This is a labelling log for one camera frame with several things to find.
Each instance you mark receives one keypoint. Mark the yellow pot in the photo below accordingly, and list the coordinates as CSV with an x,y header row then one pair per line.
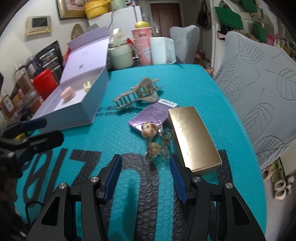
x,y
96,8

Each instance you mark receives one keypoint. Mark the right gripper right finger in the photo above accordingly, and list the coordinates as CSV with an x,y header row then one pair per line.
x,y
234,219

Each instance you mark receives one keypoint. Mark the brown label clear jar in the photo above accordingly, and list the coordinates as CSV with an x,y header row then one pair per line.
x,y
23,81

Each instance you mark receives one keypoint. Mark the black snack bag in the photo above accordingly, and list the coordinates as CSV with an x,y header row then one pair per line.
x,y
51,58

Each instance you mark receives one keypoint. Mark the bear charm keychain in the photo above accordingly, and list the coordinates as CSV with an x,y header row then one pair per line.
x,y
158,140

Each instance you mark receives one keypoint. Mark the green tote bag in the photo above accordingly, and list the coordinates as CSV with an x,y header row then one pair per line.
x,y
229,18

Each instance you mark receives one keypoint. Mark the red plastic canister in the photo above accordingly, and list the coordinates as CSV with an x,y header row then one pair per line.
x,y
45,83

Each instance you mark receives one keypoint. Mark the teal bubble mat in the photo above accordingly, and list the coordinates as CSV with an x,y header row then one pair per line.
x,y
144,205

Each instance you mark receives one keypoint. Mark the black hanging bag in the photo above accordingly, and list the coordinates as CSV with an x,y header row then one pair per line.
x,y
204,16

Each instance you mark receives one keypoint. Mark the far grey leaf chair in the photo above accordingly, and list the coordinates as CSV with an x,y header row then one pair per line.
x,y
186,40

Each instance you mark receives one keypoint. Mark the pale green kettle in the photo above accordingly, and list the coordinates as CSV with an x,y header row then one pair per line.
x,y
119,4

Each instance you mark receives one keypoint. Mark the framed picture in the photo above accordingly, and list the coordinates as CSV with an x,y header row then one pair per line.
x,y
70,9

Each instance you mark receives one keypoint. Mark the white paper roll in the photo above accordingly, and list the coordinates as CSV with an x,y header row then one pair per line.
x,y
162,51

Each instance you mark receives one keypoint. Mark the cream yellow hair claw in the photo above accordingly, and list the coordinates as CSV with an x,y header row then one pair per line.
x,y
87,86

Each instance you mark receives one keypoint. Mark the near grey leaf chair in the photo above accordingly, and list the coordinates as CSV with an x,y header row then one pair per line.
x,y
259,81

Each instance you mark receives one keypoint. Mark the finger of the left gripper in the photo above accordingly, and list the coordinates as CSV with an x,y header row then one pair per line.
x,y
15,129
15,154

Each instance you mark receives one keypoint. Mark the pale green white jug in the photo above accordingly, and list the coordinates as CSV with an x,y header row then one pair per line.
x,y
120,52

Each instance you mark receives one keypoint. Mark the white refrigerator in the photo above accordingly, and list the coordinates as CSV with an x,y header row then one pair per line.
x,y
124,19

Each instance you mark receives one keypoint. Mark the brown wooden door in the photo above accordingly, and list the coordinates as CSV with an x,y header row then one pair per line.
x,y
164,17

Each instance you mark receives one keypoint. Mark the woven round fan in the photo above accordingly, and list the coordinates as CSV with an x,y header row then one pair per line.
x,y
76,31

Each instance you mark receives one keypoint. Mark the grey leaf chair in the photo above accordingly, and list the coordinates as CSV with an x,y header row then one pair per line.
x,y
186,40
259,81

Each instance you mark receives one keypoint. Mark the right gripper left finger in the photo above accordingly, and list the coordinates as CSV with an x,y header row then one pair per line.
x,y
57,219

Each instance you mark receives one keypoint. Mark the pink panda cup stack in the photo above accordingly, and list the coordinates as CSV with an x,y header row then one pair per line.
x,y
141,37

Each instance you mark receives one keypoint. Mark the beige marbled hair claw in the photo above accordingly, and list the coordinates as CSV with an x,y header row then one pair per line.
x,y
145,91

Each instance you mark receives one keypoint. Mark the lavender open gift box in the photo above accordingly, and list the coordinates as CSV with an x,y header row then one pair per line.
x,y
86,62

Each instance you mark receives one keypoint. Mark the gold rectangular box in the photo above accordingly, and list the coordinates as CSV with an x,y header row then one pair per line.
x,y
196,148

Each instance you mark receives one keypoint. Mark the purple small product box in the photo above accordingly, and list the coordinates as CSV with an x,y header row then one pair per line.
x,y
154,112

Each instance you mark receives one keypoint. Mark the pink round compact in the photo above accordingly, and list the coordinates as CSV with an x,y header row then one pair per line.
x,y
67,94

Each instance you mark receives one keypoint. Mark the slippers on floor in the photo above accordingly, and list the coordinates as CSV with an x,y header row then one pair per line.
x,y
282,184

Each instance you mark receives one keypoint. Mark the purple label jar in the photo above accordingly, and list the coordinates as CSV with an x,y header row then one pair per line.
x,y
33,66

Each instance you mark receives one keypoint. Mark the wall intercom panel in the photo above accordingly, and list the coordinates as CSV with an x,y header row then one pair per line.
x,y
38,25

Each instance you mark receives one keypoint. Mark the yellow pear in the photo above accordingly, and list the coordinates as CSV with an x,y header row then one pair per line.
x,y
142,24

